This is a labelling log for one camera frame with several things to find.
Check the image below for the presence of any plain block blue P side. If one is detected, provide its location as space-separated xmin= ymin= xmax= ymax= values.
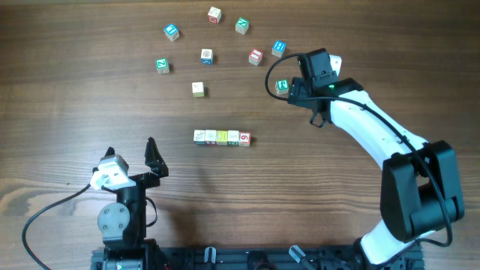
xmin=193 ymin=130 xmax=206 ymax=145

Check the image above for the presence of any plain block red-blue side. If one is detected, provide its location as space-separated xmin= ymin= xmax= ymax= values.
xmin=205 ymin=130 xmax=217 ymax=145

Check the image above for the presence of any yellow top block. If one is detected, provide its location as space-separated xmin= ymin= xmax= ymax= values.
xmin=216 ymin=130 xmax=228 ymax=145

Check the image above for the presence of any red A block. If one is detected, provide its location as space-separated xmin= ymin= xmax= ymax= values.
xmin=227 ymin=130 xmax=239 ymax=146

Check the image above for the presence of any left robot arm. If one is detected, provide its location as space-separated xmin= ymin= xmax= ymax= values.
xmin=90 ymin=137 xmax=170 ymax=270

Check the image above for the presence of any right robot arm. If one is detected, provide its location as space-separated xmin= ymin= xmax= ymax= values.
xmin=287 ymin=49 xmax=465 ymax=268

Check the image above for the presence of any green J block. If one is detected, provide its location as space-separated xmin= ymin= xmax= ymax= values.
xmin=275 ymin=79 xmax=290 ymax=95

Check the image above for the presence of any blue H block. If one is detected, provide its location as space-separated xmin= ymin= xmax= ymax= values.
xmin=271 ymin=40 xmax=286 ymax=58

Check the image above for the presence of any red I block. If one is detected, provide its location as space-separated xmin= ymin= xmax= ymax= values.
xmin=248 ymin=49 xmax=263 ymax=66

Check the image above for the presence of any plain block yellow side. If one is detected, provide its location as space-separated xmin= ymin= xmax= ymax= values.
xmin=192 ymin=82 xmax=205 ymax=97

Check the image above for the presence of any green Z block upper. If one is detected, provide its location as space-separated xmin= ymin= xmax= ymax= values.
xmin=235 ymin=17 xmax=249 ymax=35

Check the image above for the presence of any green z block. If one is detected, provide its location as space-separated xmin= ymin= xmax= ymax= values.
xmin=235 ymin=17 xmax=249 ymax=35
xmin=155 ymin=58 xmax=170 ymax=74

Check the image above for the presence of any green Z block left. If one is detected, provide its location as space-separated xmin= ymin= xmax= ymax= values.
xmin=155 ymin=58 xmax=170 ymax=74

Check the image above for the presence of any red-sided plain top block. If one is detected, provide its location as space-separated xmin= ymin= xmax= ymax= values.
xmin=208 ymin=7 xmax=221 ymax=24

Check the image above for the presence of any blue 1 block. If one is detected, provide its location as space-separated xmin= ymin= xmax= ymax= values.
xmin=163 ymin=24 xmax=179 ymax=41

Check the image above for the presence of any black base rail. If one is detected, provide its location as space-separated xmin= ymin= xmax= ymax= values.
xmin=90 ymin=245 xmax=425 ymax=270

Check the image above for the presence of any left camera cable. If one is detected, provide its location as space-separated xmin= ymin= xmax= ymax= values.
xmin=21 ymin=183 xmax=93 ymax=270

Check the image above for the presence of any camera cable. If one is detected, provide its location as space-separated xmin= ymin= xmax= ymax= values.
xmin=264 ymin=52 xmax=454 ymax=248
xmin=21 ymin=183 xmax=93 ymax=270

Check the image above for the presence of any right camera cable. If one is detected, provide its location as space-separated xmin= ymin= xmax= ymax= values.
xmin=264 ymin=52 xmax=454 ymax=248

